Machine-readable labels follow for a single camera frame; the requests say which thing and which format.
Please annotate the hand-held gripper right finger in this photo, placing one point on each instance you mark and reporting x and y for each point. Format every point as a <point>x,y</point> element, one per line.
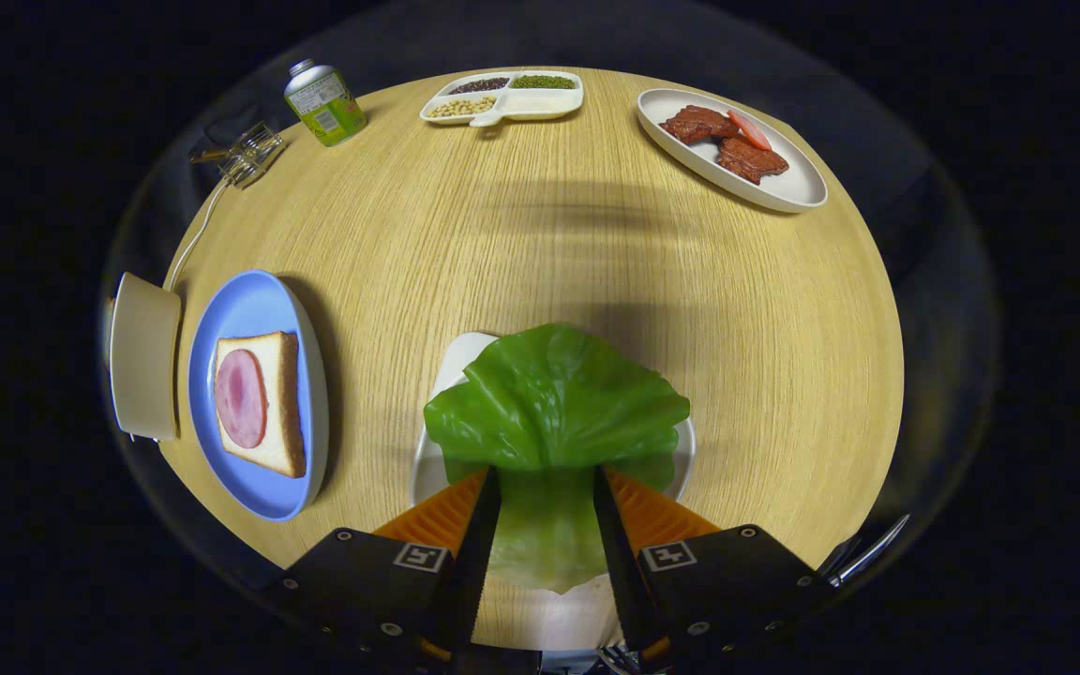
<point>617,562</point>

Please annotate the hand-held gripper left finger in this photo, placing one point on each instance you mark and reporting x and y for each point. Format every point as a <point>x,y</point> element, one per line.
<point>474,562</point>

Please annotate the green lettuce leaf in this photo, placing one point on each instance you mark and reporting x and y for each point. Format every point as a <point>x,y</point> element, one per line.
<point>554,403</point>

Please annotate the white rectangular plate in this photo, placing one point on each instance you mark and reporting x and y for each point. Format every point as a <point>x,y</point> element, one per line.
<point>456,361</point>

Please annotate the white bread slice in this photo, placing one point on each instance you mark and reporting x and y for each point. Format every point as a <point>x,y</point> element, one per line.
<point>279,403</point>

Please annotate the pink ham slice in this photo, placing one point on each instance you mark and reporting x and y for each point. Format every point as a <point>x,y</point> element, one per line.
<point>240,398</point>

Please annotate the blue round plate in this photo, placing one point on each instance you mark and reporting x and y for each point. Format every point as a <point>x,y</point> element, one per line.
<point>254,300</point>

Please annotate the white toaster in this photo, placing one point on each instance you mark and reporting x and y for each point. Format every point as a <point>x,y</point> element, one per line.
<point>144,356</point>

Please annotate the white oval plate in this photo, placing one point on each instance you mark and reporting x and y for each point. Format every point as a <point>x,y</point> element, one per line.
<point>784,187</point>

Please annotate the brown meat slice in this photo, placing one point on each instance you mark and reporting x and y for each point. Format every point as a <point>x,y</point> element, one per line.
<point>751,161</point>
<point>695,124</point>

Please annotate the red sausage slice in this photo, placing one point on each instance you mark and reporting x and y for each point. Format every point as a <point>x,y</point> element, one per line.
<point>751,131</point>

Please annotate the yellow soy beans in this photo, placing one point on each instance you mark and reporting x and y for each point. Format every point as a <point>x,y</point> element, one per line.
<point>462,107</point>

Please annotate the clear glass holder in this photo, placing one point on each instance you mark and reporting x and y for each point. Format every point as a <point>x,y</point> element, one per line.
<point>249,155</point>

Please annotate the white divided tray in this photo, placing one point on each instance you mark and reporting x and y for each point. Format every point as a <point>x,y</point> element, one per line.
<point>540,101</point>

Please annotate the dark red beans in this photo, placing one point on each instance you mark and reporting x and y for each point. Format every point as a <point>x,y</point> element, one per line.
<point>479,85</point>

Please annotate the green label metal bottle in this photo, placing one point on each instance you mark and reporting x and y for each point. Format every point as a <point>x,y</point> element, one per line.
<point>324,103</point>

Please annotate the green mung beans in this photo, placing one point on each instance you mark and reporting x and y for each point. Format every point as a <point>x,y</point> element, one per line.
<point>545,82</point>

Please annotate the shiny metal frame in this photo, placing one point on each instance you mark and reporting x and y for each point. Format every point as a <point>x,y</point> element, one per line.
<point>868,555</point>

